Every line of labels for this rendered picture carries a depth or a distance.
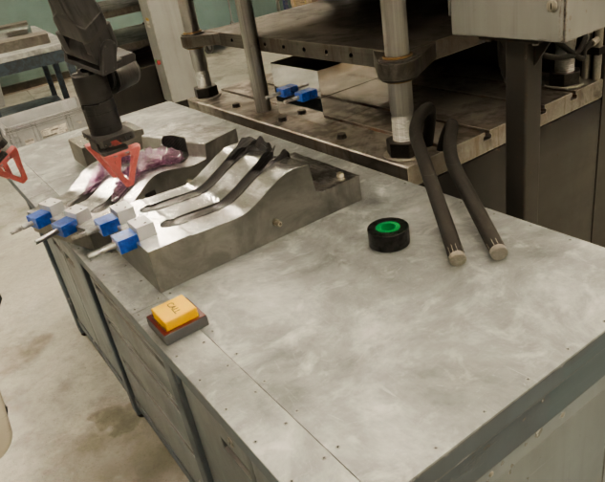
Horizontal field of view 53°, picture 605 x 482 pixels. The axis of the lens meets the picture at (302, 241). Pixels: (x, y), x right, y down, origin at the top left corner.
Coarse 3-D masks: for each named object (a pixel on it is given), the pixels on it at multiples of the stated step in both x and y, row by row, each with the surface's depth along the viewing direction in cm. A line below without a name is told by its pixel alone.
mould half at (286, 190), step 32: (224, 160) 140; (256, 160) 133; (288, 160) 130; (224, 192) 131; (256, 192) 125; (288, 192) 126; (320, 192) 131; (352, 192) 136; (192, 224) 120; (224, 224) 119; (256, 224) 124; (288, 224) 128; (128, 256) 127; (160, 256) 114; (192, 256) 118; (224, 256) 122; (160, 288) 116
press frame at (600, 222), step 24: (480, 48) 234; (552, 48) 209; (576, 48) 195; (600, 48) 186; (600, 72) 190; (600, 120) 198; (600, 144) 203; (600, 168) 208; (600, 192) 213; (600, 216) 218; (600, 240) 223
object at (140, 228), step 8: (144, 216) 120; (128, 224) 119; (136, 224) 117; (144, 224) 117; (152, 224) 117; (120, 232) 118; (128, 232) 117; (136, 232) 117; (144, 232) 117; (152, 232) 118; (112, 240) 118; (120, 240) 115; (128, 240) 116; (136, 240) 117; (104, 248) 115; (112, 248) 116; (120, 248) 115; (128, 248) 116; (136, 248) 117; (88, 256) 114
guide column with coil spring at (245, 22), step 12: (240, 0) 200; (240, 12) 202; (252, 12) 204; (240, 24) 205; (252, 24) 204; (252, 36) 206; (252, 48) 207; (252, 60) 209; (252, 72) 211; (264, 72) 213; (252, 84) 214; (264, 84) 214; (264, 96) 215; (264, 108) 217
